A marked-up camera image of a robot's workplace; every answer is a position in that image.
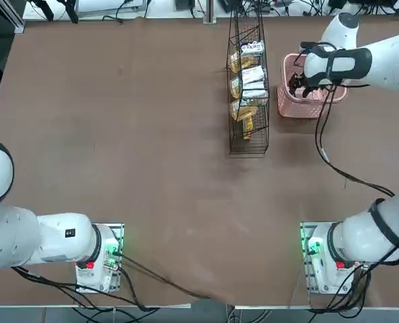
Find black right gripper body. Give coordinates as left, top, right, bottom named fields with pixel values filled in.
left=295, top=71, right=318, bottom=89

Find pink plastic basket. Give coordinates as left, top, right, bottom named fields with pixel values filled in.
left=276, top=52, right=350, bottom=119

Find white packet blue print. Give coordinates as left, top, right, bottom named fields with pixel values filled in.
left=239, top=40, right=264, bottom=57

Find yellow red biscuit packet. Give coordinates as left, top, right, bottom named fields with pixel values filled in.
left=236, top=106, right=260, bottom=141

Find white board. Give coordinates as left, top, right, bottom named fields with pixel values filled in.
left=76, top=0, right=145, bottom=14

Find black stand leg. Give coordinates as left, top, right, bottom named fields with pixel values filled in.
left=59, top=0, right=79, bottom=25
left=30, top=0, right=55, bottom=22

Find aluminium profile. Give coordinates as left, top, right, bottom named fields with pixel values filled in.
left=0, top=0, right=26, bottom=34

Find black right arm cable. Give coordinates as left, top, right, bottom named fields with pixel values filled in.
left=292, top=40, right=397, bottom=198

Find black wire shelf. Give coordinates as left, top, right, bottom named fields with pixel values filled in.
left=225, top=6, right=271, bottom=158

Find aluminium post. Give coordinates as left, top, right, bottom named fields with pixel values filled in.
left=202, top=0, right=218, bottom=25

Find black right base cables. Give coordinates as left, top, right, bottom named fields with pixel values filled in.
left=310, top=262, right=375, bottom=319

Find black base cables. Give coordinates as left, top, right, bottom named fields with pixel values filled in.
left=310, top=262, right=375, bottom=319
left=10, top=264, right=156, bottom=312

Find black table cable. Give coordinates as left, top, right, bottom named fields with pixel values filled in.
left=120, top=254, right=213, bottom=301

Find black left base cables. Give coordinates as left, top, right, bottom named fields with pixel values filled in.
left=10, top=264, right=156, bottom=312

